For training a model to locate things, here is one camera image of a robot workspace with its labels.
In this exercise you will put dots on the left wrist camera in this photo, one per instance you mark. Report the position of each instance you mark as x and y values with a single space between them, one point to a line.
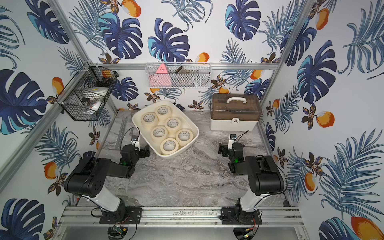
135 140

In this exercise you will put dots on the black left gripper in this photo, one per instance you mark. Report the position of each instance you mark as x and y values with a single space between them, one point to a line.
142 151

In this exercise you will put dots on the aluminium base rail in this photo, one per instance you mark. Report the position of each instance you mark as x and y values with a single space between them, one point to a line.
204 217

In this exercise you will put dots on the pink triangular object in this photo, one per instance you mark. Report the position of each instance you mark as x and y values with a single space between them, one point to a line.
161 78

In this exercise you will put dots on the white object in basket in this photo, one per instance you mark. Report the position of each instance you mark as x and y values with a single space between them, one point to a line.
92 98

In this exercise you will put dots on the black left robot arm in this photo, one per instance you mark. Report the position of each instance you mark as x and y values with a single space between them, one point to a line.
87 180

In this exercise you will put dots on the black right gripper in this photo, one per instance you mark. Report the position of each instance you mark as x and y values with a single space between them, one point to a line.
225 149

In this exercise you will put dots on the black wire basket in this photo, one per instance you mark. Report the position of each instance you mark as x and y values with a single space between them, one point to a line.
86 77

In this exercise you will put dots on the white plastic storage tray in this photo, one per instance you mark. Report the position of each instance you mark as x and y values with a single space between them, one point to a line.
176 112

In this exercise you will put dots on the cream masking tape roll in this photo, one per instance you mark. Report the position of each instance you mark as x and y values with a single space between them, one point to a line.
173 124
159 133
149 120
163 112
184 136
169 146

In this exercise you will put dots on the white mesh wall basket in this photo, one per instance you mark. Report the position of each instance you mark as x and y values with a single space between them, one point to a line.
184 75

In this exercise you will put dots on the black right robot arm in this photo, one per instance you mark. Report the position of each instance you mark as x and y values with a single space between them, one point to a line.
264 180

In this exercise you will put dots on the brown lidded storage box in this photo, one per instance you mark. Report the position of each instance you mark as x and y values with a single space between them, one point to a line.
235 112

